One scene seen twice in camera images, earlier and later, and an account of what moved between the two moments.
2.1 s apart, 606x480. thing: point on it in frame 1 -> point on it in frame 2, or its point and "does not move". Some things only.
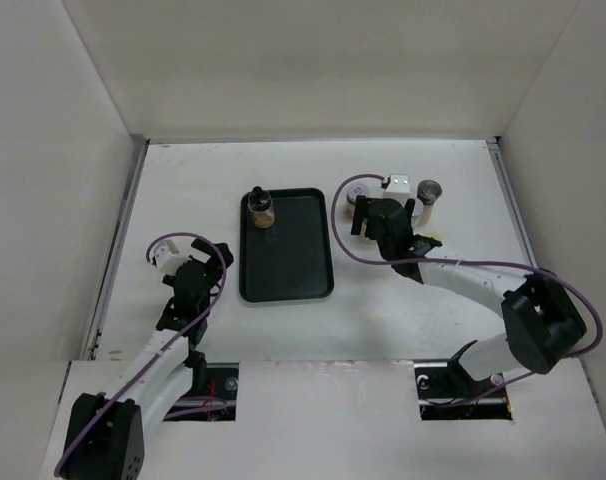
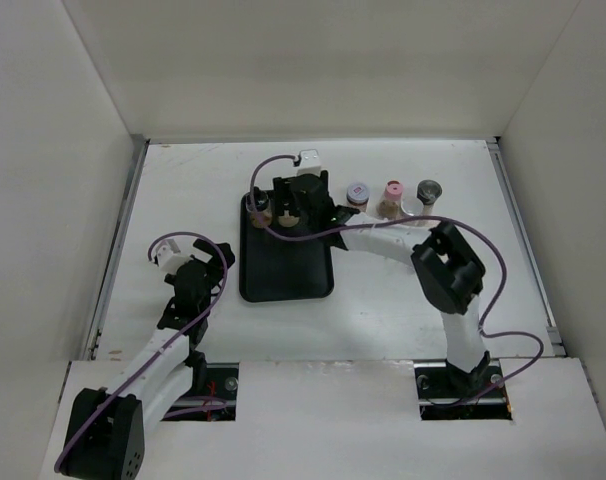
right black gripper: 362,204 -> 283,190
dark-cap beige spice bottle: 428,192 does not move
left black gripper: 208,250 does not move
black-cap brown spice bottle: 261,207 does not move
